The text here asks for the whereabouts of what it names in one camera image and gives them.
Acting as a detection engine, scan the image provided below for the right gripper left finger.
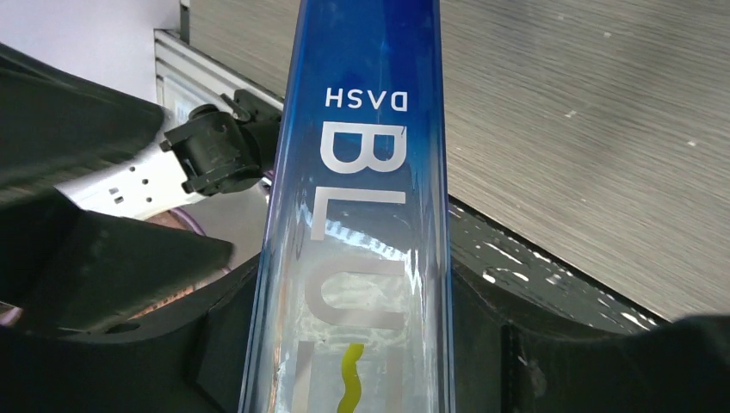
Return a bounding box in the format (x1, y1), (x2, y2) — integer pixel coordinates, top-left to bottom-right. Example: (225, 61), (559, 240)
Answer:
(1, 258), (258, 412)

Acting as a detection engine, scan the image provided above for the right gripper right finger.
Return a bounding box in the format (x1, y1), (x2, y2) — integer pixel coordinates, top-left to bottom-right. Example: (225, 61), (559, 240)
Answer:
(452, 264), (729, 412)

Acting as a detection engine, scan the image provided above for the blue Dash Blue bottle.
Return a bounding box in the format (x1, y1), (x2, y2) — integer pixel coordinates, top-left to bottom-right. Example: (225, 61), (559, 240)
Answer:
(238, 1), (455, 412)

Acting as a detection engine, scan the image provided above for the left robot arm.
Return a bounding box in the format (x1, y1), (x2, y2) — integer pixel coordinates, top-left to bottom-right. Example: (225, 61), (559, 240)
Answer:
(1, 46), (281, 336)

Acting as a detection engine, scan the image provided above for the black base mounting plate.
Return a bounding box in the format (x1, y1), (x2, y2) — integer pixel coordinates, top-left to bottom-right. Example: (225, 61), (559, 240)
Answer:
(449, 196), (667, 333)

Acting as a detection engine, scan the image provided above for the aluminium frame rail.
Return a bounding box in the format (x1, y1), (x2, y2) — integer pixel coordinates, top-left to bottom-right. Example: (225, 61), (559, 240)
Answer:
(154, 1), (283, 125)

